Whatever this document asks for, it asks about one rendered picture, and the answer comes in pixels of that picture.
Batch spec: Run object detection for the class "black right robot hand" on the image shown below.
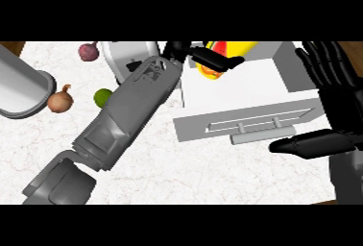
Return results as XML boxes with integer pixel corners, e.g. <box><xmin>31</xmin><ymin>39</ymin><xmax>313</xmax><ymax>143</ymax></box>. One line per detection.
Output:
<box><xmin>268</xmin><ymin>40</ymin><xmax>363</xmax><ymax>160</ymax></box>

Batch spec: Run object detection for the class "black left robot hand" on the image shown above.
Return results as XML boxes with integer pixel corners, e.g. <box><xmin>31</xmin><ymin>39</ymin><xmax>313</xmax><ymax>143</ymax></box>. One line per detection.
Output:
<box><xmin>161</xmin><ymin>40</ymin><xmax>246</xmax><ymax>73</ymax></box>

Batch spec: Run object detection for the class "white open drawer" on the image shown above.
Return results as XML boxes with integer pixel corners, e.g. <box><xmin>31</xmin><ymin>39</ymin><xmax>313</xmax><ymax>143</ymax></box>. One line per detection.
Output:
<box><xmin>178</xmin><ymin>40</ymin><xmax>320</xmax><ymax>118</ymax></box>

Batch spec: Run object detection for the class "grey drawer front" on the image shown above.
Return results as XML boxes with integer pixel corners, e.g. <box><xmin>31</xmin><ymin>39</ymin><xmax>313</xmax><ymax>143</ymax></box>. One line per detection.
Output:
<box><xmin>171</xmin><ymin>97</ymin><xmax>328</xmax><ymax>143</ymax></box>

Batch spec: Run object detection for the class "purple onion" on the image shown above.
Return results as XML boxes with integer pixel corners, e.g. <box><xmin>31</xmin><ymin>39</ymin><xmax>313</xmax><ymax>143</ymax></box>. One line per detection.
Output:
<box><xmin>77</xmin><ymin>41</ymin><xmax>100</xmax><ymax>62</ymax></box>

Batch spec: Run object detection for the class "green lime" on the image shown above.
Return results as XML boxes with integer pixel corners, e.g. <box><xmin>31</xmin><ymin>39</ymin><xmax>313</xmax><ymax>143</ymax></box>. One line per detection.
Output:
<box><xmin>91</xmin><ymin>87</ymin><xmax>115</xmax><ymax>110</ymax></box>

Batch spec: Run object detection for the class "brown onion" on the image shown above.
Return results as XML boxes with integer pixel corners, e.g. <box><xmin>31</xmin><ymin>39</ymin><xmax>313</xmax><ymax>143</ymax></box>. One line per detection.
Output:
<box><xmin>46</xmin><ymin>84</ymin><xmax>75</xmax><ymax>114</ymax></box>

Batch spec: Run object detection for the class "grey rounded appliance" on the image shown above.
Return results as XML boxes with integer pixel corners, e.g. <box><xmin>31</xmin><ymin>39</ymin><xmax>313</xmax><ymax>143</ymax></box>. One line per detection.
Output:
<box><xmin>0</xmin><ymin>42</ymin><xmax>57</xmax><ymax>120</ymax></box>

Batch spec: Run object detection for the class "grey drawer handle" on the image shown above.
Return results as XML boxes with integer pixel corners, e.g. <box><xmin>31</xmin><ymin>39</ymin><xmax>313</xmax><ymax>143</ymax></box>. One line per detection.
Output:
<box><xmin>230</xmin><ymin>116</ymin><xmax>298</xmax><ymax>146</ymax></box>

